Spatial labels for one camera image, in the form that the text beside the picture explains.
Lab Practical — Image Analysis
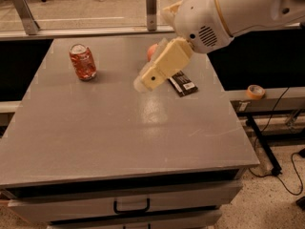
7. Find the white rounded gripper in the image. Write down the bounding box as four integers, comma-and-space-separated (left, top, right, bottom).
133, 0, 234, 93

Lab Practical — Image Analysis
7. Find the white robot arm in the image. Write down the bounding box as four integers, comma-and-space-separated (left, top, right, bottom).
133, 0, 305, 93

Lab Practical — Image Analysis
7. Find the red coke can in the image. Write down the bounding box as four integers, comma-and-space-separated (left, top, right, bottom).
70, 44, 96, 81

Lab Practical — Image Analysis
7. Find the orange round fruit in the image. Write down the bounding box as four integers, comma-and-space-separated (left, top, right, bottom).
147, 44, 157, 60

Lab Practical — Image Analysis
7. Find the black snack packet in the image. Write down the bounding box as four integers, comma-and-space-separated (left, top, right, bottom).
168, 72, 198, 97

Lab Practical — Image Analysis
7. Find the orange tape roll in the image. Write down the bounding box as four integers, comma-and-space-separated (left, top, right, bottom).
246, 85, 265, 100

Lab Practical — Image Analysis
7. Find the upper grey drawer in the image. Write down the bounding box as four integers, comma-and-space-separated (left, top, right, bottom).
9, 180, 242, 222

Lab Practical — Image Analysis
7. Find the grey drawer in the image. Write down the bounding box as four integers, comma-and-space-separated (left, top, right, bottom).
47, 210, 221, 229
9, 180, 242, 222

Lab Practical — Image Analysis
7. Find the black table leg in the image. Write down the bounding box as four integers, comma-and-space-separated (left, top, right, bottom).
246, 114, 282, 177

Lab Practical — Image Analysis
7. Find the lower grey drawer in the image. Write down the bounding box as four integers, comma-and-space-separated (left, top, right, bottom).
47, 210, 221, 229

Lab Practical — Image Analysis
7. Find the right metal railing post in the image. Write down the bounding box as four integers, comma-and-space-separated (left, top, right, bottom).
146, 0, 157, 31

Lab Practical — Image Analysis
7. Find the metal railing post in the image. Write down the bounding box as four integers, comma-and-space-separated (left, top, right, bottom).
146, 0, 157, 31
11, 0, 40, 35

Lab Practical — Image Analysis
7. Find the black floor cable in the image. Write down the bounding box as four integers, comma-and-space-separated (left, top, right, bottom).
248, 87, 305, 197

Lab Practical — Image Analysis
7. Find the black drawer handle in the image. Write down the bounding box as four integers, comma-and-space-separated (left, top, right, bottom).
112, 198, 151, 215

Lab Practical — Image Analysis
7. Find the left metal railing post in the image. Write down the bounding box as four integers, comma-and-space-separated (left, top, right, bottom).
11, 0, 40, 35

